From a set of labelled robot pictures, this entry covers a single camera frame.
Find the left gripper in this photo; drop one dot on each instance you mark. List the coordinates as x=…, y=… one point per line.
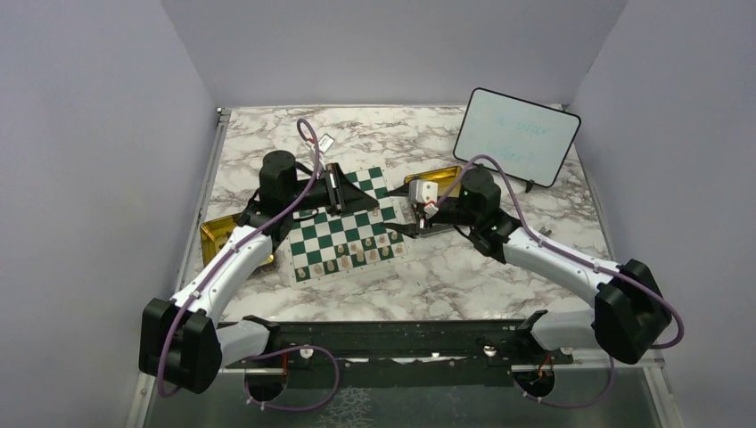
x=342, y=194

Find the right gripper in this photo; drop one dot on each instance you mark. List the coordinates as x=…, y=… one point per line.
x=407, y=229

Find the gold tin with light pieces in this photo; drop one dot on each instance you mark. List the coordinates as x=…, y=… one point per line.
x=440, y=180

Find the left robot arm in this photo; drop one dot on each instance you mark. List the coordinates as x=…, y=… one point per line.
x=181, y=343

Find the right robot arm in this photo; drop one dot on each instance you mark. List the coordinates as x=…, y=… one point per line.
x=625, y=314

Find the green white chess board mat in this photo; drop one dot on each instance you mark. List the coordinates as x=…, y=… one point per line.
x=316, y=235

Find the small whiteboard on stand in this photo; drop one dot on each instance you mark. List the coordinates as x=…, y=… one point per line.
x=530, y=141

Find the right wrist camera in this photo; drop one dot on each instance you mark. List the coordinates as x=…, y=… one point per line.
x=425, y=194

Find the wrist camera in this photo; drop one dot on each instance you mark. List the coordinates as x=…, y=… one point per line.
x=325, y=142
x=425, y=194

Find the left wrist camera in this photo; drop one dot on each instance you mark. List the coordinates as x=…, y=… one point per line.
x=325, y=142

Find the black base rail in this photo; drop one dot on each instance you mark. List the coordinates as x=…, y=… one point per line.
x=387, y=354

